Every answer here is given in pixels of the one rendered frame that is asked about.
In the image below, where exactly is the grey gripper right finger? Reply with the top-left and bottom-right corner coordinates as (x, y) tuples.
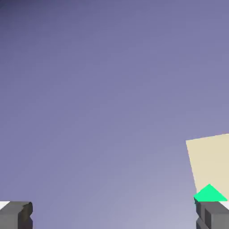
(194, 198), (229, 229)

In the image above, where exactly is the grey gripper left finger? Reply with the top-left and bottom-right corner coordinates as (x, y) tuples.
(0, 200), (34, 229)

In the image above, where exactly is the large green box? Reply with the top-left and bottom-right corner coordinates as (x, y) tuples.
(193, 183), (228, 202)

